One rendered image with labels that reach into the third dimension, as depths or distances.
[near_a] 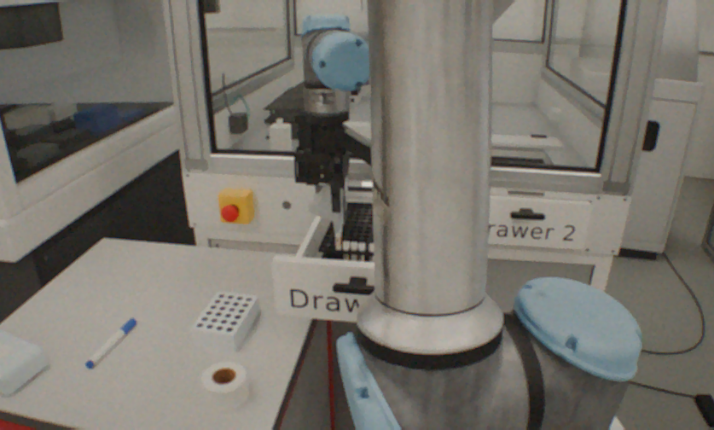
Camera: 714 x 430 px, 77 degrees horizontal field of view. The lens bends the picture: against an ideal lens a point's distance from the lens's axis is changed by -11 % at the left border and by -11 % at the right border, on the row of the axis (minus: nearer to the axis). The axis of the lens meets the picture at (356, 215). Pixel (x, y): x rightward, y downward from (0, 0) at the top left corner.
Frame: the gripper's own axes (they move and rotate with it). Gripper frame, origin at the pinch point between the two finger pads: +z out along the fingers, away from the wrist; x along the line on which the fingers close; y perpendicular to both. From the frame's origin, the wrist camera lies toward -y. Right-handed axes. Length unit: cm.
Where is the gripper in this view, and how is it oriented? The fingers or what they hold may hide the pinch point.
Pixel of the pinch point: (341, 223)
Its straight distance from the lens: 89.2
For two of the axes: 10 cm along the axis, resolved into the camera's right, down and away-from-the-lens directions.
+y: -9.9, -0.6, 1.3
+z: 0.0, 9.1, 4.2
